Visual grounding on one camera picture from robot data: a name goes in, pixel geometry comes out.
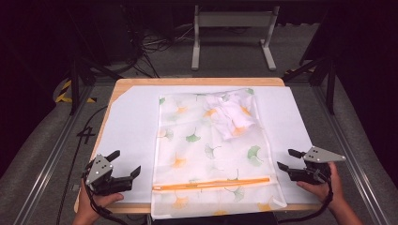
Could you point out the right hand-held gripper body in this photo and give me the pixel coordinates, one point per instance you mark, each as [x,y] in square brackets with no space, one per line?
[314,168]

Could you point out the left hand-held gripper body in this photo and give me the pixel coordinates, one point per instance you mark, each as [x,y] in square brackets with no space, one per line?
[104,182]

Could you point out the leaf print mesh laundry bag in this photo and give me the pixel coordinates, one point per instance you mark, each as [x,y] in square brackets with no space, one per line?
[200,162]

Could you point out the white garment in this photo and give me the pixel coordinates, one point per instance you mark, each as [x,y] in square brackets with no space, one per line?
[230,117]

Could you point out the person's left hand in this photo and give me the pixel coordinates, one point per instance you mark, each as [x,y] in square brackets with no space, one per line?
[94,204]

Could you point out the person's right hand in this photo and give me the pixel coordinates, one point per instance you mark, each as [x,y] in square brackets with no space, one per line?
[325,190]

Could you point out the white sheet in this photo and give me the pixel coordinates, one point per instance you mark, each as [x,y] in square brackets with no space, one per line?
[131,125]

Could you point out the black metal stand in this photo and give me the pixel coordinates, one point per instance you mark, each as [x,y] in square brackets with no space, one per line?
[330,84]
[75,84]

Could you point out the wooden table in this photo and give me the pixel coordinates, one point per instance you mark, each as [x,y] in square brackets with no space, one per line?
[194,81]

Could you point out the white metal stand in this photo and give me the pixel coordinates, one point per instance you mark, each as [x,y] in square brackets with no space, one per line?
[234,19]

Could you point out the aluminium rail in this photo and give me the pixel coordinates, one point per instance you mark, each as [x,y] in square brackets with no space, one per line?
[350,150]
[50,159]

